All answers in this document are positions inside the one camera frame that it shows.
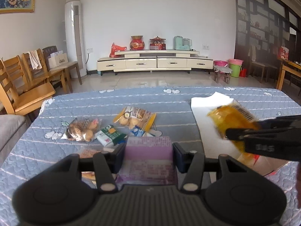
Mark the mint green kitchen appliance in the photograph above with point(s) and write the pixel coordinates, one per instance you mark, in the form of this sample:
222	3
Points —
180	43

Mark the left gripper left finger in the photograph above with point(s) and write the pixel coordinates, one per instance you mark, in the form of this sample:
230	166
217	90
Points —
104	176

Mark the red round jar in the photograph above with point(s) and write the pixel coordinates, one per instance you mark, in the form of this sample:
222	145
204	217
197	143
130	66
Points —
137	43

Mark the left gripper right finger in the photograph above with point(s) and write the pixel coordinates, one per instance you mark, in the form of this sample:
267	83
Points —
192	165

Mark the grey sofa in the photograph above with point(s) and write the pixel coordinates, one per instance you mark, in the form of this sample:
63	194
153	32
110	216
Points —
12	128

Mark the near light wooden chair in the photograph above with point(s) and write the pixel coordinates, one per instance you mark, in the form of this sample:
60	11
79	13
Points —
25	103

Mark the white paper gift bag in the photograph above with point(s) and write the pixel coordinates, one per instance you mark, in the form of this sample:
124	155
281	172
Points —
57	59

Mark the green bucket pink lid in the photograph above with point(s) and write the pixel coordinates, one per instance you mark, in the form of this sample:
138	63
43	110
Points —
236	66

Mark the dark wooden display shelf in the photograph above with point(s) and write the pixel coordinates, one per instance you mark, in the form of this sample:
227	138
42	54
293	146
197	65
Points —
266	26

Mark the yellow snack pack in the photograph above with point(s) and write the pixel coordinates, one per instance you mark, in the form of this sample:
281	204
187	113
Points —
233	116

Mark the dark chair with bag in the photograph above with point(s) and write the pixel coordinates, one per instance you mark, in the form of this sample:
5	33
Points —
67	67

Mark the red pavilion gift box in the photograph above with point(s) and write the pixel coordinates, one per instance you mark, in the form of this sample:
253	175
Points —
157	43

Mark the red gift box on table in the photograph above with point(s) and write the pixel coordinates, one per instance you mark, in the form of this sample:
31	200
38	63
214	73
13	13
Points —
283	53

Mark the small wooden stool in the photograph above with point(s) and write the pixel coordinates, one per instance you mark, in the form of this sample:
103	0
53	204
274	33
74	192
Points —
220	71

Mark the purple snack pack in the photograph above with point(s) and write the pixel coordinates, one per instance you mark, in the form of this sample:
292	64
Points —
147	161

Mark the light wooden chair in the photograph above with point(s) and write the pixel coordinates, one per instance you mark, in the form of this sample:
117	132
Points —
25	103
18	75

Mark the cream TV cabinet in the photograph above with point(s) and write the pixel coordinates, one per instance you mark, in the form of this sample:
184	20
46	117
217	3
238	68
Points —
154	60

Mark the small red bucket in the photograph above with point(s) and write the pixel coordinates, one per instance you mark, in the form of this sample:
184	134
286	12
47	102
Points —
243	73

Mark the pink basin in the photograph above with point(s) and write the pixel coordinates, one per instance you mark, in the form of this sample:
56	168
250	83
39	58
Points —
220	63

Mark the yellow bag small buns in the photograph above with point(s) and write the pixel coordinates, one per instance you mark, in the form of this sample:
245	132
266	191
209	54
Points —
132	116

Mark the clear bag brown pastries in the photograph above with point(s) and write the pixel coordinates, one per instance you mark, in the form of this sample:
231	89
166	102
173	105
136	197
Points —
87	156

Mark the blue white snack pack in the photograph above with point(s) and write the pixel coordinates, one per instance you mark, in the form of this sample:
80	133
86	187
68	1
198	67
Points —
138	132

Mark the clear bag round cookies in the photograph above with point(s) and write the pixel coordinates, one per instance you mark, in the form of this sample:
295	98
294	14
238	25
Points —
82	129

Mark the white towel on chair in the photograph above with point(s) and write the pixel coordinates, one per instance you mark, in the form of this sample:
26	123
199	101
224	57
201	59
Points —
34	60

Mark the red plastic bag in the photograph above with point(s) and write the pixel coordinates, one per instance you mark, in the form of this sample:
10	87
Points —
116	48

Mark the chair by shelf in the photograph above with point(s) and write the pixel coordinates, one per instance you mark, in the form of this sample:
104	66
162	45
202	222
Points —
265	68

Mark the green white snack pack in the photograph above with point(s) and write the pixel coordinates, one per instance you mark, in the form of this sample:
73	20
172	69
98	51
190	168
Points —
109	136

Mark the white standing air conditioner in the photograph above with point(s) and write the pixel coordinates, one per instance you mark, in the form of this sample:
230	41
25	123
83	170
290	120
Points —
74	35

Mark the red white cardboard box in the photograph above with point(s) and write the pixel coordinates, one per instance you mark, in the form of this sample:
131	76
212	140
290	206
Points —
214	138

